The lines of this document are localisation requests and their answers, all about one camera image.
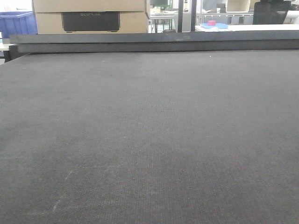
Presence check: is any dark conveyor belt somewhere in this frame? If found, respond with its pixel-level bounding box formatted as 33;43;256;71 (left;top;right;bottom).
0;50;299;224

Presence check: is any black vertical post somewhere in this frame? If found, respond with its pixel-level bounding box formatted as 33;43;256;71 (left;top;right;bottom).
177;0;184;33

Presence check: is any black office chair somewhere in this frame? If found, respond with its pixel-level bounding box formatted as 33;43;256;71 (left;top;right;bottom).
253;0;291;25

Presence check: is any dark conveyor side rail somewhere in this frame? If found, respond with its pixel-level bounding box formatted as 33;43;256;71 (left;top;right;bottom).
10;30;299;53

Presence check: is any cardboard box with black print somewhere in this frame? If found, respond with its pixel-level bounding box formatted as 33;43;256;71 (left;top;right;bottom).
33;0;150;34

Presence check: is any blue tray on table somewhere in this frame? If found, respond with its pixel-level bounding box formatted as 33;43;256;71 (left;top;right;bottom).
200;23;229;30

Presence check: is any blue plastic crate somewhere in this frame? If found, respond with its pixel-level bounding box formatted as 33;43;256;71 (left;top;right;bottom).
0;11;38;38

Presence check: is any pink tape roll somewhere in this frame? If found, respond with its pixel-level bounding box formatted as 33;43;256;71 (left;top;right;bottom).
207;20;216;26

